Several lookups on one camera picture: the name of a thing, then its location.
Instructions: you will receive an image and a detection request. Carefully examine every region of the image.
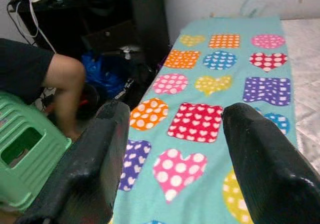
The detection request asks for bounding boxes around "black desk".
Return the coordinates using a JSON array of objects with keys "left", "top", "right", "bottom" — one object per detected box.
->
[{"left": 7, "top": 0, "right": 141, "bottom": 59}]

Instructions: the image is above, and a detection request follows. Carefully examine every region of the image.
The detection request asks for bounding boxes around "teal patchwork dotted blanket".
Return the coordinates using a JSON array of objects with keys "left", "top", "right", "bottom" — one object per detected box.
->
[{"left": 109, "top": 16, "right": 298, "bottom": 224}]

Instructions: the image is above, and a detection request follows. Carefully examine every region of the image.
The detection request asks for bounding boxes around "blue plastic bag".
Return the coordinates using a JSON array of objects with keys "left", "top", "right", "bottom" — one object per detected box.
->
[{"left": 81, "top": 50, "right": 131, "bottom": 98}]

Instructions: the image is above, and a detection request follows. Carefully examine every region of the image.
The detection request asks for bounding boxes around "black backpack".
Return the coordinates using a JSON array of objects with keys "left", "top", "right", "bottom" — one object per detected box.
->
[{"left": 109, "top": 46, "right": 165, "bottom": 111}]

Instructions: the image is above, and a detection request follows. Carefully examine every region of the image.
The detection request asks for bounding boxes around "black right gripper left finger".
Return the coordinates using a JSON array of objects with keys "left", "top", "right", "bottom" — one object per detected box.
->
[{"left": 14, "top": 101, "right": 131, "bottom": 224}]

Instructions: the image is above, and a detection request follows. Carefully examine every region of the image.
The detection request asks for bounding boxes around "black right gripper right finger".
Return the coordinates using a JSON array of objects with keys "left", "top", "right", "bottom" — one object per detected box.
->
[{"left": 221, "top": 103, "right": 320, "bottom": 224}]

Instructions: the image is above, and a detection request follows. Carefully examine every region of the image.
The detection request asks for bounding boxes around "person in black shorts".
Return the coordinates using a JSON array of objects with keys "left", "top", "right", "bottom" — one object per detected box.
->
[{"left": 0, "top": 38, "right": 87, "bottom": 142}]

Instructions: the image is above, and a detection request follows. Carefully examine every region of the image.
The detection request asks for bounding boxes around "quilted white mattress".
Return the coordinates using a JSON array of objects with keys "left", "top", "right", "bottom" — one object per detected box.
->
[{"left": 279, "top": 18, "right": 320, "bottom": 171}]

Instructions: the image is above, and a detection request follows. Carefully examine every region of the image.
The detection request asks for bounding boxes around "white charger cable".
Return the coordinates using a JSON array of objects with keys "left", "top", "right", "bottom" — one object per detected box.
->
[{"left": 27, "top": 0, "right": 58, "bottom": 54}]

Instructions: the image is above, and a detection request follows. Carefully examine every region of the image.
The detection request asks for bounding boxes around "black upright tower case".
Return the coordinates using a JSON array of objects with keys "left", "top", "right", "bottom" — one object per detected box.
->
[{"left": 131, "top": 0, "right": 173, "bottom": 68}]

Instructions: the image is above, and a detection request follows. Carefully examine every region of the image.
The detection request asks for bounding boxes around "green plastic stool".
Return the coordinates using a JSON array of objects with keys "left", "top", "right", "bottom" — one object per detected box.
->
[{"left": 0, "top": 91, "right": 73, "bottom": 213}]

